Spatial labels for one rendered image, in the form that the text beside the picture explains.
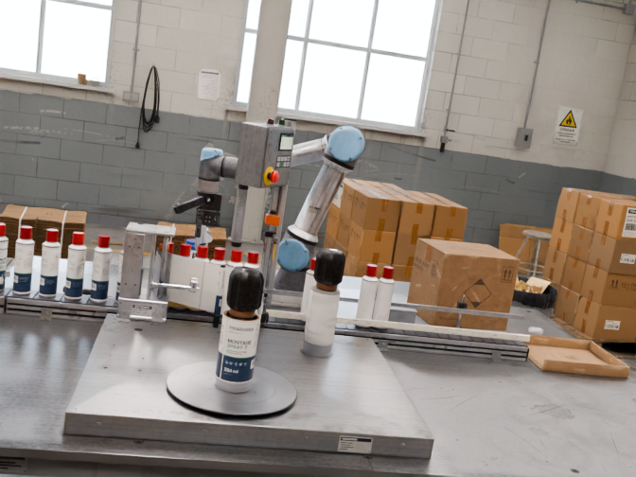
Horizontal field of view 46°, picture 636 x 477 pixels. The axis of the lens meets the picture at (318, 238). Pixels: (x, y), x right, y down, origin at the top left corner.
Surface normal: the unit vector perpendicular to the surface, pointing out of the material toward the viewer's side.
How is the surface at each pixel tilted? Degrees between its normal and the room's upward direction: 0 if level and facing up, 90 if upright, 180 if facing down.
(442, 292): 90
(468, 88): 90
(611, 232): 91
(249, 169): 90
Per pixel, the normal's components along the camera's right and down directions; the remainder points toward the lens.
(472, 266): 0.27, 0.22
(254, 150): -0.44, 0.11
